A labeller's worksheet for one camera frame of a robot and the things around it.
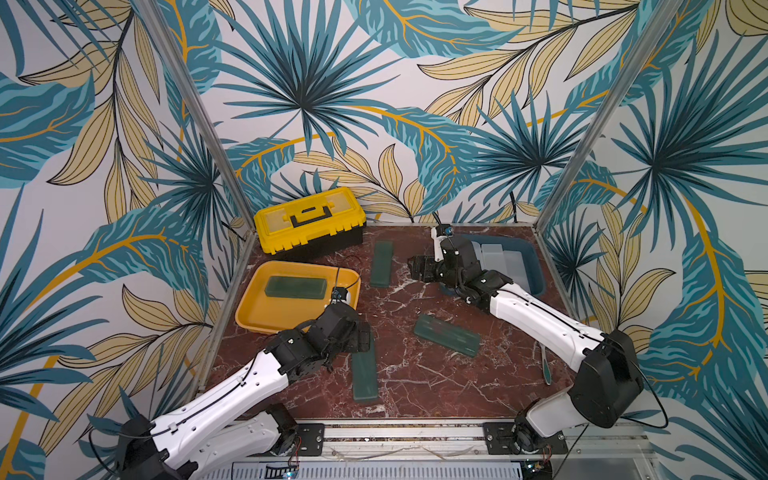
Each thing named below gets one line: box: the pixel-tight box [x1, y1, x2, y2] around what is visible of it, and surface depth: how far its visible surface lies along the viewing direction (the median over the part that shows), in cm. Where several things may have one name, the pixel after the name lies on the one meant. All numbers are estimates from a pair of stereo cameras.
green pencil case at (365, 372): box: [352, 331, 378, 401], surface depth 85 cm
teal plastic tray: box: [461, 234, 546, 296], surface depth 109 cm
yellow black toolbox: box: [254, 186, 367, 261], surface depth 100 cm
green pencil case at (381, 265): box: [370, 240, 394, 288], surface depth 109 cm
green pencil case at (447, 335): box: [414, 314, 481, 357], surface depth 92 cm
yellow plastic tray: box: [235, 260, 361, 335], surface depth 100 cm
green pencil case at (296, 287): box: [264, 276, 327, 299], surface depth 101 cm
